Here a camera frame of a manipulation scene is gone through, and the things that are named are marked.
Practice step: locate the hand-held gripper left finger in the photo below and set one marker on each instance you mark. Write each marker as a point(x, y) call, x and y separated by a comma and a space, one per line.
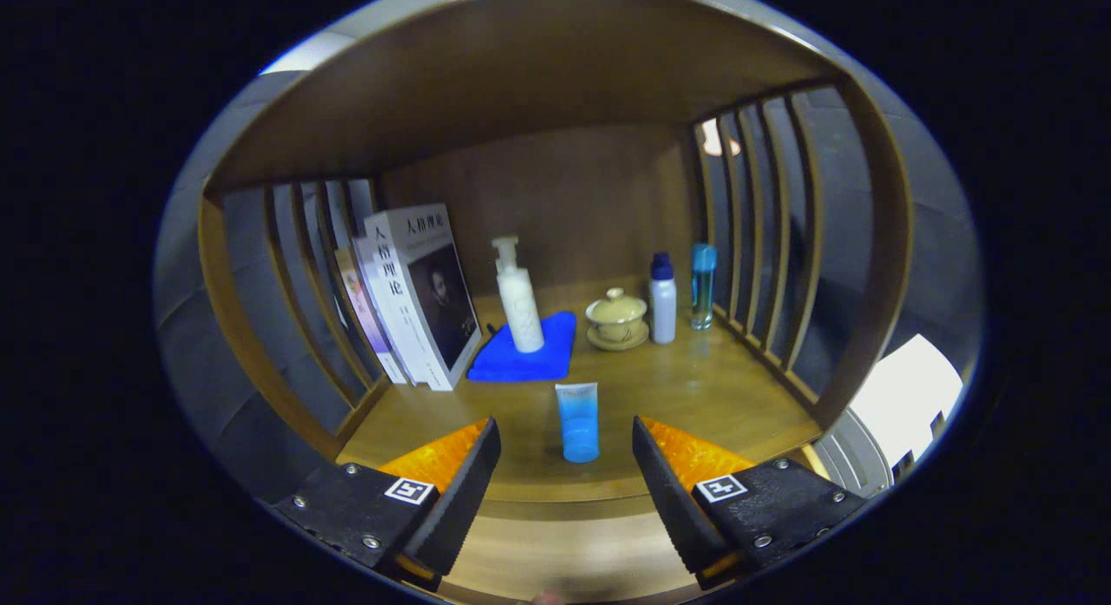
point(460, 501)

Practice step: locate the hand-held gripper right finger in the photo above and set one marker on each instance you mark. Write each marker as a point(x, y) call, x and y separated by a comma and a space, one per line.
point(670, 492)

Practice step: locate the blue cosmetic tube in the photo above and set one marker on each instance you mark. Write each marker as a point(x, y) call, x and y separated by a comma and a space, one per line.
point(579, 423)

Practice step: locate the wooden drawer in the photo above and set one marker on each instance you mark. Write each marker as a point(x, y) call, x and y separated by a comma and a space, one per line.
point(564, 553)

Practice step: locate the wooden countertop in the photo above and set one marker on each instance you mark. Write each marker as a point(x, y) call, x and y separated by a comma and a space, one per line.
point(677, 388)

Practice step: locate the white plastic drawer unit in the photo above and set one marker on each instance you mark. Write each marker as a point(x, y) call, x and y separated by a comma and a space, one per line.
point(903, 397)

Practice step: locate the brown wooden cabinet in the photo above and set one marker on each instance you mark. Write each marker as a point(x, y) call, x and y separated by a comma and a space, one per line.
point(521, 67)

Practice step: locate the blue folded cloth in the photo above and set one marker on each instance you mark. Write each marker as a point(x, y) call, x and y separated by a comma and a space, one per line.
point(503, 366)

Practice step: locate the thin white book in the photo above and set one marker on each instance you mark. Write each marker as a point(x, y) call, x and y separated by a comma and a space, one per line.
point(401, 345)

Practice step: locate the purple book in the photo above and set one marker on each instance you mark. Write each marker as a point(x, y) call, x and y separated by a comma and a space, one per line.
point(380, 340)

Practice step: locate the beige lidded teacup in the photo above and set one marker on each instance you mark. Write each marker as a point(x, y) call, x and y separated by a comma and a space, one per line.
point(617, 318)

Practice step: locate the white bottle with blue cap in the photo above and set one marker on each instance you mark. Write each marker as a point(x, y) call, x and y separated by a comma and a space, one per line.
point(662, 305)

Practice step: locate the white pump bottle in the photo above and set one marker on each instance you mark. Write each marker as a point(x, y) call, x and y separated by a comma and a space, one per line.
point(521, 314)

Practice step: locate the clear blue bottle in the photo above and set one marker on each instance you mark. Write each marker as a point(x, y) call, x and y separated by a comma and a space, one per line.
point(703, 284)

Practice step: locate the thick white book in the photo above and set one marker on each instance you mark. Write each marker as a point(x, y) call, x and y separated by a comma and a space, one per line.
point(425, 292)

